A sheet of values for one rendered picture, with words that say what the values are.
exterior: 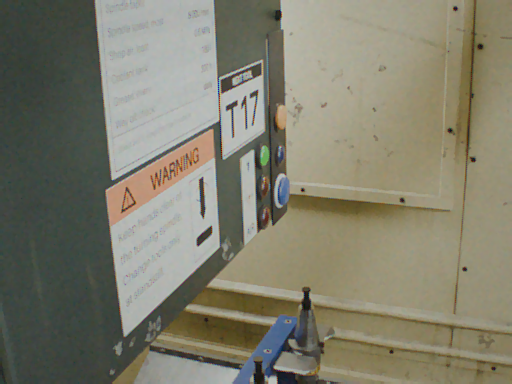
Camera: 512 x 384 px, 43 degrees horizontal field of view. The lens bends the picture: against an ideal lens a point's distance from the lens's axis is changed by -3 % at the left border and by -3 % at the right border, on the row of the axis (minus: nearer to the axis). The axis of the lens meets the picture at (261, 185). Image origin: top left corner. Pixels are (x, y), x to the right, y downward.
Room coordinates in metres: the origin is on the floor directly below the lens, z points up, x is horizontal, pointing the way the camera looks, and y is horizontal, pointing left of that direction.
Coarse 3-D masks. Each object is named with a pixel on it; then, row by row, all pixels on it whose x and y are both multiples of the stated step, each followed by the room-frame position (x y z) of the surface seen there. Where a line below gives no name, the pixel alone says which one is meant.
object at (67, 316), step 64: (0, 0) 0.33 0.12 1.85; (64, 0) 0.37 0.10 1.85; (256, 0) 0.64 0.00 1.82; (0, 64) 0.32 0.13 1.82; (64, 64) 0.37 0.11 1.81; (0, 128) 0.32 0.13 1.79; (64, 128) 0.36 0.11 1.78; (0, 192) 0.31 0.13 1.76; (64, 192) 0.36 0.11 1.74; (256, 192) 0.62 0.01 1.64; (0, 256) 0.30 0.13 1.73; (64, 256) 0.35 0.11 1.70; (0, 320) 0.30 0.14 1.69; (64, 320) 0.34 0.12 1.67
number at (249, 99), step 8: (248, 88) 0.61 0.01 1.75; (256, 88) 0.62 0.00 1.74; (240, 96) 0.59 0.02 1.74; (248, 96) 0.61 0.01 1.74; (256, 96) 0.62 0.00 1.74; (240, 104) 0.59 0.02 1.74; (248, 104) 0.61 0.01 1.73; (256, 104) 0.62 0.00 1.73; (240, 112) 0.59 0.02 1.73; (248, 112) 0.60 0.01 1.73; (256, 112) 0.62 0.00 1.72; (240, 120) 0.59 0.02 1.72; (248, 120) 0.60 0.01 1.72; (256, 120) 0.62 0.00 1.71; (240, 128) 0.59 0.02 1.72; (248, 128) 0.60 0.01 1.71; (256, 128) 0.62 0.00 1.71; (240, 136) 0.59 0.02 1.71
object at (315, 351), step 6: (294, 336) 1.03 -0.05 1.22; (294, 342) 1.01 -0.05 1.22; (324, 342) 1.00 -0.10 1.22; (294, 348) 0.99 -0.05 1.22; (300, 348) 0.99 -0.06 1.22; (306, 348) 0.99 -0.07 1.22; (312, 348) 0.99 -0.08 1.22; (318, 348) 0.99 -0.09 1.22; (324, 348) 1.01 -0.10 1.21; (300, 354) 0.98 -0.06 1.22; (306, 354) 0.98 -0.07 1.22; (312, 354) 0.98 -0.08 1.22; (318, 354) 1.00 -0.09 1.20; (324, 354) 1.00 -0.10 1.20; (318, 360) 0.99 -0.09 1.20
